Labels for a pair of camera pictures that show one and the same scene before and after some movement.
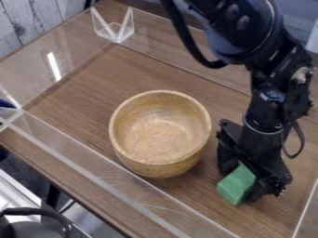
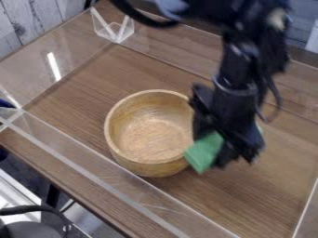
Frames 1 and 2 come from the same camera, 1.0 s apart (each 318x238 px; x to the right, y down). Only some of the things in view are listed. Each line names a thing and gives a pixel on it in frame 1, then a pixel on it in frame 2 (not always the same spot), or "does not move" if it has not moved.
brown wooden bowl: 161,130 does not move
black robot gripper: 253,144 to 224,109
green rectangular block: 234,184 to 202,153
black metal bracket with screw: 69,231 does not move
